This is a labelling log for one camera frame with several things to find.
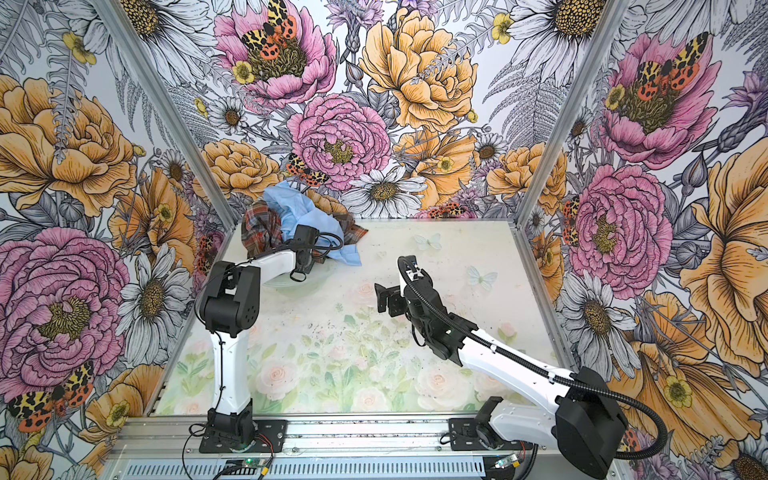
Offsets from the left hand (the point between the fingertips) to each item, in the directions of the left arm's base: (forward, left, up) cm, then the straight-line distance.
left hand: (293, 264), depth 106 cm
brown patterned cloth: (+26, -9, +4) cm, 28 cm away
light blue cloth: (+15, -1, +13) cm, 20 cm away
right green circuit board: (-57, -61, -2) cm, 84 cm away
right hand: (-22, -34, +17) cm, 44 cm away
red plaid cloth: (+7, +9, +11) cm, 16 cm away
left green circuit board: (-57, +2, -4) cm, 57 cm away
